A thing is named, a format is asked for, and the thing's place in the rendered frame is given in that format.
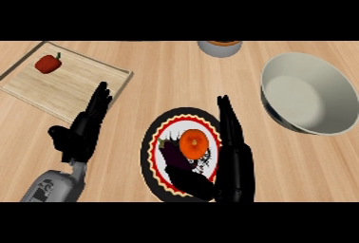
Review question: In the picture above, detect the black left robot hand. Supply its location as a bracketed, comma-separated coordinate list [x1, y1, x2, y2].
[46, 81, 113, 164]

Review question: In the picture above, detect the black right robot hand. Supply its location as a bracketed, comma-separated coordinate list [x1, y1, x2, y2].
[164, 94, 257, 203]

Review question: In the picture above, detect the orange squash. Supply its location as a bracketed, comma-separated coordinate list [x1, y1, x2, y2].
[178, 128, 210, 160]

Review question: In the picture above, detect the black rimmed patterned plate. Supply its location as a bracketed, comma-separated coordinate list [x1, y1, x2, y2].
[139, 106, 223, 203]

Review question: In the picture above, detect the large grey bowl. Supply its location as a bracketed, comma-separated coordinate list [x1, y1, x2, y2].
[260, 51, 359, 137]

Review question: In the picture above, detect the dark purple eggplant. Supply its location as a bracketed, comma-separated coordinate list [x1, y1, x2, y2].
[156, 138, 195, 172]

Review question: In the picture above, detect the pale wooden cutting board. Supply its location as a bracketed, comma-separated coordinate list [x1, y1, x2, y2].
[0, 41, 134, 124]

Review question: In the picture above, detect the red bell pepper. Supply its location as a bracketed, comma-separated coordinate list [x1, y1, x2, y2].
[34, 51, 63, 75]

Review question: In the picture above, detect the small grey cup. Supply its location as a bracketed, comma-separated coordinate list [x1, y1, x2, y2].
[196, 40, 243, 59]

